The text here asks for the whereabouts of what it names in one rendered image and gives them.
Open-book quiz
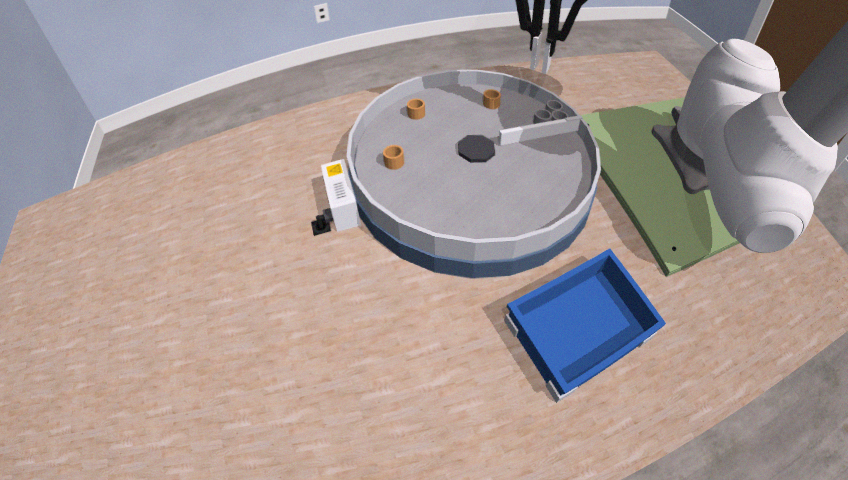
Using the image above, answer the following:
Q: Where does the blue crate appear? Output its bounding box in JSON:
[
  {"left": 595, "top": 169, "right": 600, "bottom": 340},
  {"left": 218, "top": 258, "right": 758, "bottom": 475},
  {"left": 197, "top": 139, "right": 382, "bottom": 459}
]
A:
[{"left": 504, "top": 248, "right": 666, "bottom": 403}]

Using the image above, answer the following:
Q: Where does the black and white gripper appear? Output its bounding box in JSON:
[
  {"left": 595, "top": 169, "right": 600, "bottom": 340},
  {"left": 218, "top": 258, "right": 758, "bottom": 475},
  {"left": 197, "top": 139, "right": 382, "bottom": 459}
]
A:
[{"left": 515, "top": 0, "right": 588, "bottom": 74}]

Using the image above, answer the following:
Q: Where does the bronze bushing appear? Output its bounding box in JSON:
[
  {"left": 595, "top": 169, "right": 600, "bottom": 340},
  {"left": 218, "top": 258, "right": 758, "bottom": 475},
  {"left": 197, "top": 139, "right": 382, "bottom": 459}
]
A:
[
  {"left": 407, "top": 99, "right": 425, "bottom": 120},
  {"left": 383, "top": 145, "right": 404, "bottom": 170},
  {"left": 483, "top": 89, "right": 501, "bottom": 109}
]

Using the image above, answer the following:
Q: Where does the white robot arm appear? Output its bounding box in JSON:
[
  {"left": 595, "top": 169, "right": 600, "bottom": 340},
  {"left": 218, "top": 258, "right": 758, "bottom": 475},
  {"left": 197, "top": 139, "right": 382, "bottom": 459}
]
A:
[{"left": 651, "top": 21, "right": 848, "bottom": 253}]

